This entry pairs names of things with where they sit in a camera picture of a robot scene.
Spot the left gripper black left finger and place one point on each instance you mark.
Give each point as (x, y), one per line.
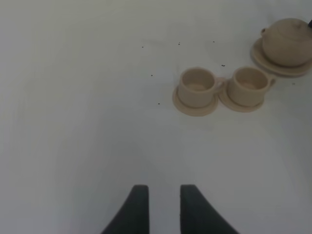
(133, 216)

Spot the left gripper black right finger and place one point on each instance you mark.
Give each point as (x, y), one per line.
(198, 216)

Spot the tan ceramic teapot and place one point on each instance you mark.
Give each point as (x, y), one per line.
(288, 42)

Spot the tan teapot saucer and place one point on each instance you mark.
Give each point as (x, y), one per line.
(260, 59)

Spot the right tan teacup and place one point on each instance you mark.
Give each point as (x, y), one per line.
(249, 85)

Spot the tan teacup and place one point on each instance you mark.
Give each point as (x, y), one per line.
(249, 85)
(197, 86)

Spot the left tan cup saucer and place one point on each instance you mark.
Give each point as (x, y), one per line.
(194, 112)

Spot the tan cup saucer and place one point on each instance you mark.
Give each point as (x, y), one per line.
(229, 103)
(194, 112)

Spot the right tan cup saucer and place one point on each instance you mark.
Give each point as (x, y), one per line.
(229, 103)

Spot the left tan teacup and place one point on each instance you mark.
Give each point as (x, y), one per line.
(197, 86)

